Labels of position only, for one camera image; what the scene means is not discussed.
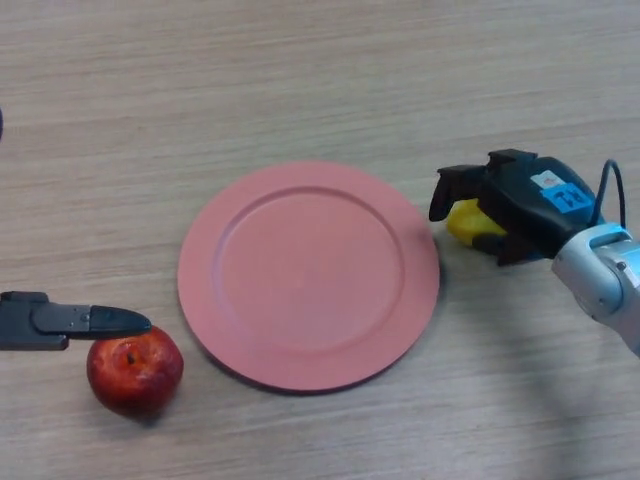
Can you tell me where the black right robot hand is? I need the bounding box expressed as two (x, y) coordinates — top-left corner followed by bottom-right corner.
(428, 148), (601, 267)

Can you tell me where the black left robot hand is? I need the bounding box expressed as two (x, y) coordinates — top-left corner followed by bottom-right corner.
(0, 106), (153, 352)

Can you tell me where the yellow starfruit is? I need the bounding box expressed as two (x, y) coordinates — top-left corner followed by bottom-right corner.
(445, 198), (507, 247)

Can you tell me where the round pink plate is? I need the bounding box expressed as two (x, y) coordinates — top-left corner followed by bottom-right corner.
(177, 160), (442, 394)

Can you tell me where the red apple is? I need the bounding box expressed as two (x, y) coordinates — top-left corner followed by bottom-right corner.
(86, 324), (185, 418)

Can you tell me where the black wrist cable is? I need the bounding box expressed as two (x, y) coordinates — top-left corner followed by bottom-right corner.
(591, 158), (629, 227)

